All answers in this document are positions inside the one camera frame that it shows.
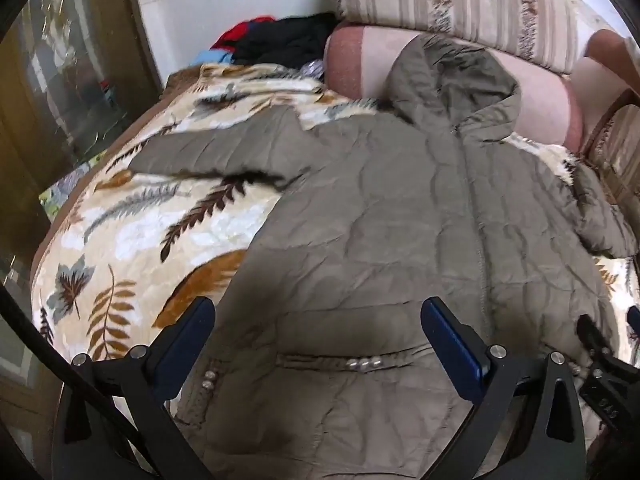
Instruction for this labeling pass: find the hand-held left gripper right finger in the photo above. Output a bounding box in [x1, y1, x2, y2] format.
[420, 296, 587, 480]

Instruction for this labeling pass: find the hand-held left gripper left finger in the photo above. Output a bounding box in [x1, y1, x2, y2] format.
[52, 296, 217, 480]

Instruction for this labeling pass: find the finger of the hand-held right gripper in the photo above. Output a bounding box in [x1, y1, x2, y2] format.
[576, 314, 618, 363]

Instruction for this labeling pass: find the olive quilted jacket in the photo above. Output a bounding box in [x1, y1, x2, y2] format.
[131, 35, 638, 480]

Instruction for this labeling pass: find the leaf print blanket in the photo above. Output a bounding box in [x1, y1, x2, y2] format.
[30, 62, 640, 411]

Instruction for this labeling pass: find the small striped beige cushion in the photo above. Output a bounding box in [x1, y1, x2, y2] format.
[580, 102, 640, 221]

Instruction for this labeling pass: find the floral green sheet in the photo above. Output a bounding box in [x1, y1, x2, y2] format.
[40, 147, 108, 221]

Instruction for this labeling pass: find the blue cloth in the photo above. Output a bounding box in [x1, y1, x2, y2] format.
[192, 49, 236, 66]

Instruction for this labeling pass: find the wooden glass door cabinet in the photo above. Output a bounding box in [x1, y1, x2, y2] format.
[0, 0, 166, 480]

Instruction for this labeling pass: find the pink bolster pillow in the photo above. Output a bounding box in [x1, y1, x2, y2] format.
[324, 22, 585, 153]

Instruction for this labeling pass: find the red cloth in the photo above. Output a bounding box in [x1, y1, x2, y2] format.
[220, 19, 276, 47]

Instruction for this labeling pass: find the black cloth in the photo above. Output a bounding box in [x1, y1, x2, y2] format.
[232, 12, 337, 67]

